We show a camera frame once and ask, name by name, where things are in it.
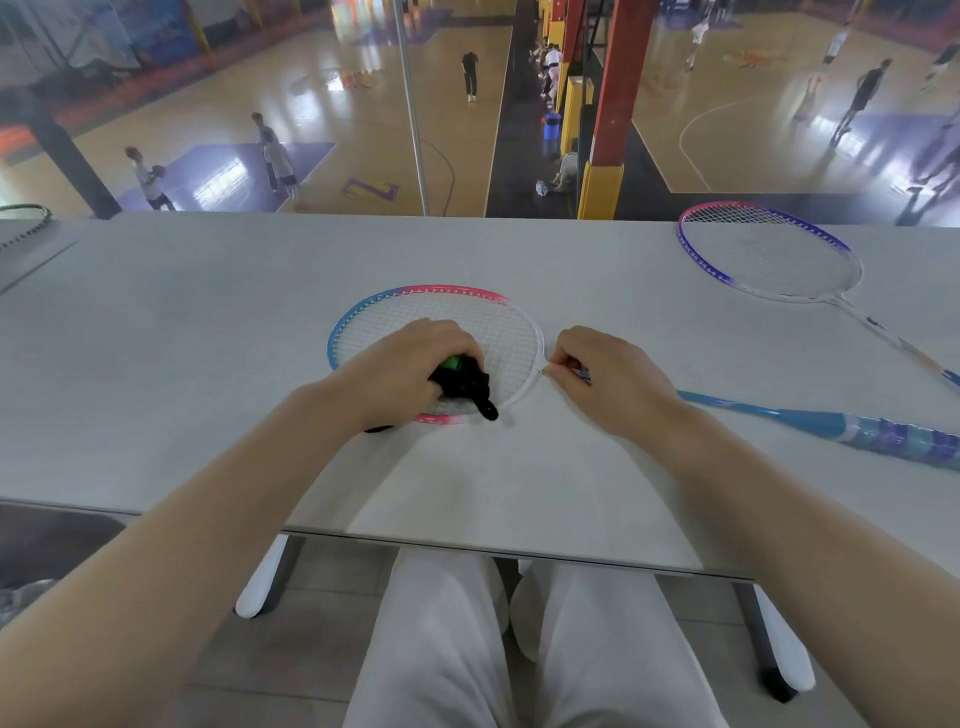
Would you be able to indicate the person's right hand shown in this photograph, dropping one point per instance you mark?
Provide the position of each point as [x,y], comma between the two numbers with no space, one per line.
[622,382]

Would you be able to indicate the person's left hand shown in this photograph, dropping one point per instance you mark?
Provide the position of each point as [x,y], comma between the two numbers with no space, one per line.
[397,375]

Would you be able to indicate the green black cleaning cloth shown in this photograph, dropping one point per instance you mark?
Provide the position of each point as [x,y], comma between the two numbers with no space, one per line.
[469,382]

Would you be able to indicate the pink blue badminton racket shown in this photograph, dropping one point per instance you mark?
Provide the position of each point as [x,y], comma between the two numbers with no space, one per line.
[495,330]

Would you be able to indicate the purple pink badminton racket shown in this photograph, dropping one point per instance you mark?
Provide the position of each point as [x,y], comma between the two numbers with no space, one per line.
[772,251]

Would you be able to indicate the person's left forearm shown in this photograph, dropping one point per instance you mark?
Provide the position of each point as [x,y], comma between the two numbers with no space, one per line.
[165,547]

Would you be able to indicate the person's right forearm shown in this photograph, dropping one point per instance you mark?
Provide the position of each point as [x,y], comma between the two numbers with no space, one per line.
[825,577]

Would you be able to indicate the person's white trousers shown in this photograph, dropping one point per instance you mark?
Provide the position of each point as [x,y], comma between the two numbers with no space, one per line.
[435,652]

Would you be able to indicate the green badminton racket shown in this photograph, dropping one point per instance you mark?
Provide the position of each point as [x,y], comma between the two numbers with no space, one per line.
[22,221]

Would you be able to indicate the white table leg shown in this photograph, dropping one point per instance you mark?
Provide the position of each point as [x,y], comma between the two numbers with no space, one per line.
[780,645]
[262,581]

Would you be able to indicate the metal window mullion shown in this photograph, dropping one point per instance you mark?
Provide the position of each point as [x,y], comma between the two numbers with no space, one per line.
[411,112]

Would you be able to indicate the blue bin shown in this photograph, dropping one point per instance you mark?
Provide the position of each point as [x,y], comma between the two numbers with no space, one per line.
[552,126]

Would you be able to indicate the red pillar with yellow base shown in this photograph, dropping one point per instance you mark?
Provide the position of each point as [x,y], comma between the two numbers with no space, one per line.
[615,97]

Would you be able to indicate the group of distant people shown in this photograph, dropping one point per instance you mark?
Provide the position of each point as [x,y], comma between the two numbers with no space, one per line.
[469,73]

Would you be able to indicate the white shoe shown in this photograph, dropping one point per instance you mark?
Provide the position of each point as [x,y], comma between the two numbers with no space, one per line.
[19,596]

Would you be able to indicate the yellow padded post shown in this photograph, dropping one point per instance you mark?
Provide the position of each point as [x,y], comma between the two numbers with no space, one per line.
[574,112]

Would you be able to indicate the dark hoop post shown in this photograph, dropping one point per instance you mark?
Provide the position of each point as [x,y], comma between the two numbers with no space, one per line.
[64,157]

